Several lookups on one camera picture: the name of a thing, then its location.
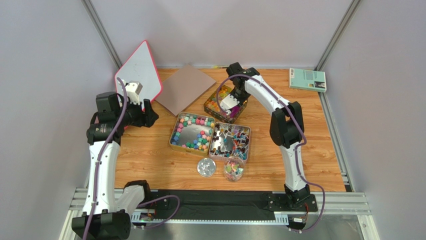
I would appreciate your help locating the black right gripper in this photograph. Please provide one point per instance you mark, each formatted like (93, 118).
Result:
(238, 98)

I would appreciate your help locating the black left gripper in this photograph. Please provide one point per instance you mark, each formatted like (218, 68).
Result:
(146, 118)

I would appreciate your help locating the clear plastic jar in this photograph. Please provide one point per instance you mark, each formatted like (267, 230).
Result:
(233, 169)

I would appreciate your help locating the purple plastic scoop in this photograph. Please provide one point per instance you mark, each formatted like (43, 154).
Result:
(236, 110)

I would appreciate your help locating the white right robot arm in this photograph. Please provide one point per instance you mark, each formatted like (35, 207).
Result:
(286, 126)

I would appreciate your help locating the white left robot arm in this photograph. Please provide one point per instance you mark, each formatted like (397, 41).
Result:
(105, 217)

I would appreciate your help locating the gold tin of gummy candies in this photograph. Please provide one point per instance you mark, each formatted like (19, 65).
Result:
(212, 108)

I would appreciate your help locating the gold tin of star candies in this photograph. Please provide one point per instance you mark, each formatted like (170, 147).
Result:
(192, 133)

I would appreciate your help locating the yellow pink pen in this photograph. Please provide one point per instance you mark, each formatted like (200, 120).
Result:
(220, 67)

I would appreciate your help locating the white board with red rim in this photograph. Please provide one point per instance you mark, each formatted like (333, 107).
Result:
(141, 67)

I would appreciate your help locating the pink tin of lollipops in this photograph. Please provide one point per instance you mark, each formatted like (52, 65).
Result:
(230, 141)

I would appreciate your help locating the brown cardboard sheet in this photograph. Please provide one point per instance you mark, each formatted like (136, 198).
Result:
(183, 88)

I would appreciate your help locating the teal book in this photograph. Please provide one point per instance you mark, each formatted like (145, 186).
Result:
(310, 80)

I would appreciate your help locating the silver jar lid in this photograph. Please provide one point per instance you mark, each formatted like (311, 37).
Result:
(206, 167)

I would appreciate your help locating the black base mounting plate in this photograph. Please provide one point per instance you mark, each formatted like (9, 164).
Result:
(224, 205)

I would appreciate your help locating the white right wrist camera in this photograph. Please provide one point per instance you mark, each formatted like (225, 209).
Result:
(228, 103)

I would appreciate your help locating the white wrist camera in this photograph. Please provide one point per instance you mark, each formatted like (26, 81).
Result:
(228, 103)
(133, 89)

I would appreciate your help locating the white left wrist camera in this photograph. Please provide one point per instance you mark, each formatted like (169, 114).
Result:
(133, 89)

